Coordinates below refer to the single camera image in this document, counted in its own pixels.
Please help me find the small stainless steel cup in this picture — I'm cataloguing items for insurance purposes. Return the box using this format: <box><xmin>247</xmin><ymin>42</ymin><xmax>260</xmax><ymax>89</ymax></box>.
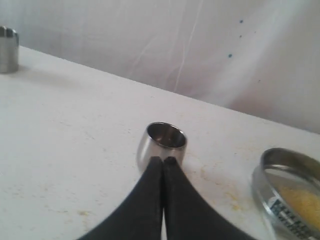
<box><xmin>136</xmin><ymin>121</ymin><xmax>188</xmax><ymax>173</ymax></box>

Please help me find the white backdrop curtain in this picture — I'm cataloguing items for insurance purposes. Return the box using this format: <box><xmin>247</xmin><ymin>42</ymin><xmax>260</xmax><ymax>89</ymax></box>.
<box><xmin>0</xmin><ymin>0</ymin><xmax>320</xmax><ymax>133</ymax></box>

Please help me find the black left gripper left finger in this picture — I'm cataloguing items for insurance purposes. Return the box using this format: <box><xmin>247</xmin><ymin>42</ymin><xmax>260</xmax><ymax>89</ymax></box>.
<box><xmin>80</xmin><ymin>156</ymin><xmax>163</xmax><ymax>240</ymax></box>

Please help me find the round stainless steel sieve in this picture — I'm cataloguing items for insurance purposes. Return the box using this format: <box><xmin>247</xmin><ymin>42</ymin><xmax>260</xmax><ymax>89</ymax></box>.
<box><xmin>251</xmin><ymin>147</ymin><xmax>320</xmax><ymax>240</ymax></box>

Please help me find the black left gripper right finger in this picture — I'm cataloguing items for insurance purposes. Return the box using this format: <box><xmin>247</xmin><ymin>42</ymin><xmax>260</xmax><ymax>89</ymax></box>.
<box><xmin>162</xmin><ymin>157</ymin><xmax>254</xmax><ymax>240</ymax></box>

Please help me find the yellow and white grain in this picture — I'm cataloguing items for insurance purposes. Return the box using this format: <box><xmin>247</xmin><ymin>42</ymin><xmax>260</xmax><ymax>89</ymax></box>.
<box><xmin>279</xmin><ymin>187</ymin><xmax>320</xmax><ymax>228</ymax></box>

